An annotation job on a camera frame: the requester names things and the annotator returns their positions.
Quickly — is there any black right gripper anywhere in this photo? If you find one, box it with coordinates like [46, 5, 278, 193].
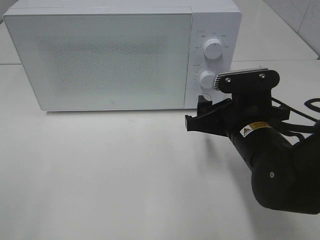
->
[185, 87, 290, 140]

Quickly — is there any round white door release button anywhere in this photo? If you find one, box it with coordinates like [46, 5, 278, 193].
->
[202, 93, 212, 101]

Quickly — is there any white microwave knob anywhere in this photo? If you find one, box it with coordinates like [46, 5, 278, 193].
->
[198, 70, 217, 89]
[203, 37, 224, 60]

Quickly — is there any white microwave door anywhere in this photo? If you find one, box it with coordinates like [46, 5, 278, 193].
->
[5, 14, 191, 111]

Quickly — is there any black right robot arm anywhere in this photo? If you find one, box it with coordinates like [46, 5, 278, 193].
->
[185, 90, 320, 215]

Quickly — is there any white microwave oven body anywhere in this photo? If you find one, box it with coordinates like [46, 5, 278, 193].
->
[3, 0, 242, 111]

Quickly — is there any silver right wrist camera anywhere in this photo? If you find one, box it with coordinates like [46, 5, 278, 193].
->
[213, 67, 280, 94]

